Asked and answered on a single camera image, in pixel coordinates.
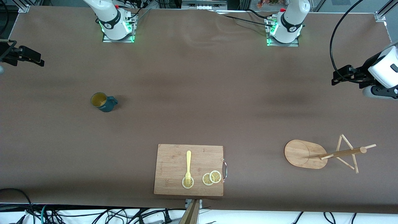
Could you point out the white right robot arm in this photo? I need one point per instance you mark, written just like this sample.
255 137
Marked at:
108 18

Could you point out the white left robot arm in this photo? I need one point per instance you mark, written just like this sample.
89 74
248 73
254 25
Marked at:
290 21

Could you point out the wooden cup rack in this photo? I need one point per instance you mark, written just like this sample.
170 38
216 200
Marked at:
301 154

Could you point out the grey power strip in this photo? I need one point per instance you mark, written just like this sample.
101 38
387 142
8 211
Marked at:
202 3

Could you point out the lemon slice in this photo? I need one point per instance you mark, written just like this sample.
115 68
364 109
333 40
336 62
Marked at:
215 176
205 179
191 184

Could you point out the bamboo cutting board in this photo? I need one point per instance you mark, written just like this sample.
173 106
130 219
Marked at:
171 165

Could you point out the yellow plastic fork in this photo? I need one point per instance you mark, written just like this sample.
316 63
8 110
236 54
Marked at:
188 161

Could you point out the aluminium frame corner bracket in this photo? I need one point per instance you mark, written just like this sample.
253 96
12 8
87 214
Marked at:
380 17
24 8

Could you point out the aluminium frame rail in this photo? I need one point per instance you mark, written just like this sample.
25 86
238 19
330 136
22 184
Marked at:
388 7

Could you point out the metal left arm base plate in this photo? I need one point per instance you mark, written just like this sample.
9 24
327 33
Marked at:
292 44

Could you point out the metal camera support bracket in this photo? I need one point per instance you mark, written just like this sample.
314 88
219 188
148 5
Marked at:
201 203

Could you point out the tan camera support post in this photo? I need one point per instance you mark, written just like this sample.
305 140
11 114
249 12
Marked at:
190 214

